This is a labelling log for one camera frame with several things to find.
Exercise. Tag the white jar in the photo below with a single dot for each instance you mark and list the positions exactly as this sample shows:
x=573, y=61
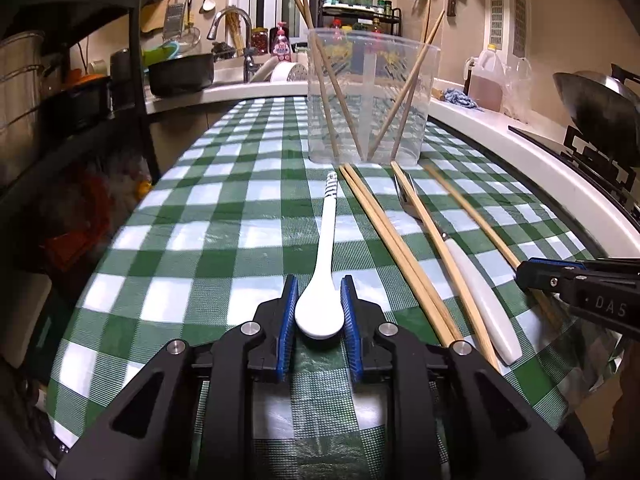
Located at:
x=301, y=55

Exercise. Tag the dark grey canister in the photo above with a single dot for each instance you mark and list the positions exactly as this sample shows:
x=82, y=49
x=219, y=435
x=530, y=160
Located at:
x=120, y=75

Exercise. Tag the metal grater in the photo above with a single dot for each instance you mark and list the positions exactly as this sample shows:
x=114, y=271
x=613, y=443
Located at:
x=174, y=17

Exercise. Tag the clear plastic bag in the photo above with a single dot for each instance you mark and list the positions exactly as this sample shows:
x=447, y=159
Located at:
x=517, y=90

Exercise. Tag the blue plastic basin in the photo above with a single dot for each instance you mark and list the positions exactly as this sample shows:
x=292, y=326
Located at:
x=175, y=47

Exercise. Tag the white plate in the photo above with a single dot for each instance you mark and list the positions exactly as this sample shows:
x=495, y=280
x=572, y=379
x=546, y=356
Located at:
x=265, y=71

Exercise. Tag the black cooking pot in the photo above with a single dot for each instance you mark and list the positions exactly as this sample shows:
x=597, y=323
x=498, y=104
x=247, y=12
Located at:
x=180, y=75

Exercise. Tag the yellow crumpled wrapper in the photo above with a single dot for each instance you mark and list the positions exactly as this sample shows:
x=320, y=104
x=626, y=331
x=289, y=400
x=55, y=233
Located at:
x=142, y=187

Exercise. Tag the dark sink scrubber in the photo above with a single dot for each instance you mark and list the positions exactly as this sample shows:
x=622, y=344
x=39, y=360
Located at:
x=223, y=50

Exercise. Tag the red chili jar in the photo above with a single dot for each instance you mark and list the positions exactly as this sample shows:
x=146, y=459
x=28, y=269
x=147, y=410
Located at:
x=260, y=41

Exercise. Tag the blue rag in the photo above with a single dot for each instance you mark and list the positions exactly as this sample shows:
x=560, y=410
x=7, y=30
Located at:
x=460, y=97

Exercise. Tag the black metal shelf rack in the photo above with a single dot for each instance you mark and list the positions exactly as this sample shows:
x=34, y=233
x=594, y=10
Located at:
x=140, y=60

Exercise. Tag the pink dish soap bottle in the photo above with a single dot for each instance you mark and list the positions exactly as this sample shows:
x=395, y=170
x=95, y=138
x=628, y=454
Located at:
x=281, y=45

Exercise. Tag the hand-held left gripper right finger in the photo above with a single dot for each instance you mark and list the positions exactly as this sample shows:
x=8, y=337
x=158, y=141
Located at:
x=352, y=325

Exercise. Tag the green checkered tablecloth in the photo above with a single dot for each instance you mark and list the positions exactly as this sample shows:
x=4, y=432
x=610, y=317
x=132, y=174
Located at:
x=200, y=240

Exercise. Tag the red plastic bag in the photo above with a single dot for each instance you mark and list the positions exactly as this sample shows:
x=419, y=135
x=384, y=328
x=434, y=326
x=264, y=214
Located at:
x=85, y=220

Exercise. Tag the orange-lidded black pot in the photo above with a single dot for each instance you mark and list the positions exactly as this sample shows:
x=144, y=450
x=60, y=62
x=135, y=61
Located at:
x=87, y=79

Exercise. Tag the clear plastic utensil holder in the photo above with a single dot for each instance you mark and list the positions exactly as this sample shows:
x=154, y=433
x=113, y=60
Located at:
x=370, y=85

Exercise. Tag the green plastic basin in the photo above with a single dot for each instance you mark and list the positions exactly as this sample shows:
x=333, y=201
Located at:
x=157, y=54

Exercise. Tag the metal mesh sieve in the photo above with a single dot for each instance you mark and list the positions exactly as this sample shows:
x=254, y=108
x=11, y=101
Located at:
x=189, y=39

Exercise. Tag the black wok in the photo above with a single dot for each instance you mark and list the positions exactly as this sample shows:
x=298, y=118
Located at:
x=595, y=110

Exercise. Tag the white wall vent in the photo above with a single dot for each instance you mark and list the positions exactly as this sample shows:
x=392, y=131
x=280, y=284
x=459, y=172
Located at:
x=496, y=15
x=520, y=25

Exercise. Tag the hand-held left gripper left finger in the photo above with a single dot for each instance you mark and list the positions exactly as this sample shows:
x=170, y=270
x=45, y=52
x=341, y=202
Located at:
x=287, y=325

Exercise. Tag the chrome kitchen faucet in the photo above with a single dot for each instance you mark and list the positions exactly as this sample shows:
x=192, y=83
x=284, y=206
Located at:
x=249, y=45

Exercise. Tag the hanging wooden board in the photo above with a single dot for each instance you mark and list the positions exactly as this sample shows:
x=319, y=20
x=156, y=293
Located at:
x=150, y=20

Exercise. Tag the bundle of thin sticks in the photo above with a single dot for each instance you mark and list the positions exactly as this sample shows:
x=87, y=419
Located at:
x=235, y=30

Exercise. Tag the stainless steel stockpot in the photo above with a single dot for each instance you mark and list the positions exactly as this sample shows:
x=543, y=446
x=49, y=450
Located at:
x=20, y=80

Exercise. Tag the wooden chopstick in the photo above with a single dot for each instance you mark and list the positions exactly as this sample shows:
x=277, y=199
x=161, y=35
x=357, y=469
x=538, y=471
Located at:
x=383, y=240
x=475, y=215
x=448, y=270
x=342, y=110
x=406, y=86
x=398, y=135
x=328, y=109
x=396, y=240

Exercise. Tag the cooking oil jug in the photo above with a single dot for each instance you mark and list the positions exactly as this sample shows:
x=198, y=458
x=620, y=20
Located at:
x=485, y=90

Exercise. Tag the white perforated colander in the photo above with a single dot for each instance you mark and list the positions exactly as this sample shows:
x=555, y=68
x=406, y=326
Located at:
x=292, y=72

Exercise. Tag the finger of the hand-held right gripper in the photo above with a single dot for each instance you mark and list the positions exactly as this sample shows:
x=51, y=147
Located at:
x=610, y=266
x=540, y=277

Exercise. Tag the row of condiment bottles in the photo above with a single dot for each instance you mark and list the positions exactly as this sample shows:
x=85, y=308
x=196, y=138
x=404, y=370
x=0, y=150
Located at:
x=337, y=24

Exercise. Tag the steel wok lid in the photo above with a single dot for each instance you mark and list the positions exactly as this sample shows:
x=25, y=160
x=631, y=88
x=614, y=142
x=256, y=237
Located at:
x=622, y=87

